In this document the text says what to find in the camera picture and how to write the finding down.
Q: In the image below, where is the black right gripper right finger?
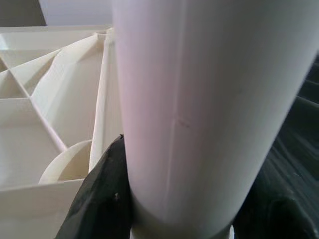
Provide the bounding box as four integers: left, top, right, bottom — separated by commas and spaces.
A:
232, 174, 319, 239

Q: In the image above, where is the white plastic table leg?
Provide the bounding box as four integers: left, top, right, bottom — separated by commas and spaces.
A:
110, 0, 319, 239

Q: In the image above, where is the white plastic children table top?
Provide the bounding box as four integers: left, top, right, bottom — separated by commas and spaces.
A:
0, 24, 131, 239

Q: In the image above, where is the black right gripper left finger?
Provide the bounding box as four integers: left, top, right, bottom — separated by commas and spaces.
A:
54, 133, 133, 239

